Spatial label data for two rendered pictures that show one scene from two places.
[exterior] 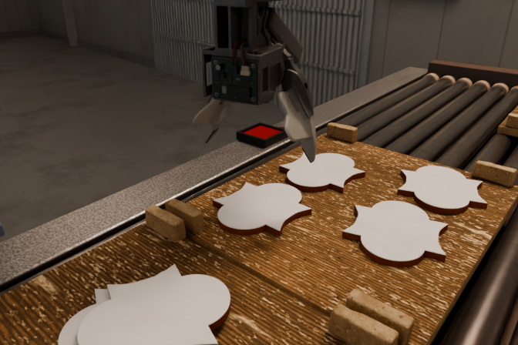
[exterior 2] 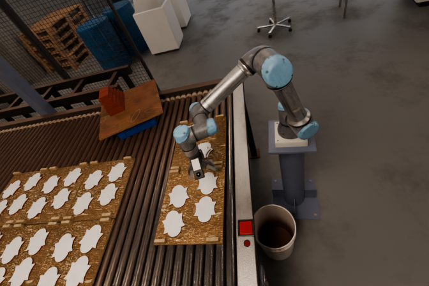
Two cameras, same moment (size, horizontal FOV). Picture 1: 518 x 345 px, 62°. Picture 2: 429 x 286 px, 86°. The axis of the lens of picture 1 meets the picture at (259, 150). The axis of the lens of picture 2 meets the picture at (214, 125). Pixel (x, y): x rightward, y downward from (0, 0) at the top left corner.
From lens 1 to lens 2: 1.48 m
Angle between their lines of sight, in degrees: 110
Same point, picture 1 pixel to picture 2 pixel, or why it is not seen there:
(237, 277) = not seen: hidden behind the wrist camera
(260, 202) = (207, 182)
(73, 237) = (237, 155)
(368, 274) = (179, 182)
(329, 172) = (202, 207)
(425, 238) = (172, 196)
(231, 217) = (209, 174)
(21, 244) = (242, 148)
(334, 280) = (184, 177)
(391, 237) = (178, 191)
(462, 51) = not seen: outside the picture
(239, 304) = not seen: hidden behind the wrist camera
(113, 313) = (204, 147)
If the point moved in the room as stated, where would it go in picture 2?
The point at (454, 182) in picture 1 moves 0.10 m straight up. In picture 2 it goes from (170, 227) to (161, 219)
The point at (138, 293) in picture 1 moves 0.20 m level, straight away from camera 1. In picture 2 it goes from (205, 150) to (232, 161)
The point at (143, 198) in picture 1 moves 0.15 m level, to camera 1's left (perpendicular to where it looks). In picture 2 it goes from (240, 172) to (259, 156)
